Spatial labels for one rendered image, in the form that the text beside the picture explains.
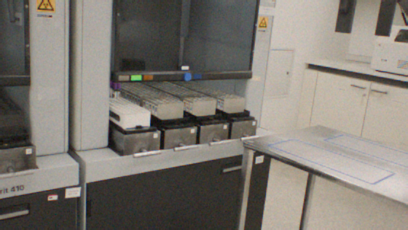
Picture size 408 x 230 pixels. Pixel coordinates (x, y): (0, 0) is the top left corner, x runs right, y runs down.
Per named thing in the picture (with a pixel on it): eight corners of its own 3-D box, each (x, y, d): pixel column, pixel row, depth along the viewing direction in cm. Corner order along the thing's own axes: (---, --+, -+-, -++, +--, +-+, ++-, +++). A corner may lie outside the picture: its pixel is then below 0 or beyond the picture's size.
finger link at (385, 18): (380, 0, 78) (382, 0, 79) (374, 35, 80) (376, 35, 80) (395, 0, 76) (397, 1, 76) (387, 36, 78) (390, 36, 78)
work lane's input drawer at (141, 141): (57, 107, 179) (57, 88, 177) (87, 105, 187) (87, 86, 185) (128, 161, 123) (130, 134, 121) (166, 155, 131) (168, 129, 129)
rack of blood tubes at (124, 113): (89, 110, 151) (90, 94, 150) (114, 109, 157) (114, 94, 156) (123, 132, 129) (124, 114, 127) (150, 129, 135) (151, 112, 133)
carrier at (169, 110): (180, 116, 148) (181, 101, 147) (183, 118, 147) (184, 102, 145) (153, 119, 141) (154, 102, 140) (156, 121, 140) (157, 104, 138)
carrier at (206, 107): (212, 113, 157) (213, 99, 156) (215, 114, 156) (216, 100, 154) (188, 116, 151) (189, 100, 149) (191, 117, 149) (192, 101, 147)
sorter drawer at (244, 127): (146, 101, 206) (147, 84, 204) (168, 100, 214) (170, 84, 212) (237, 143, 150) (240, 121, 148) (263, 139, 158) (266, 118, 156)
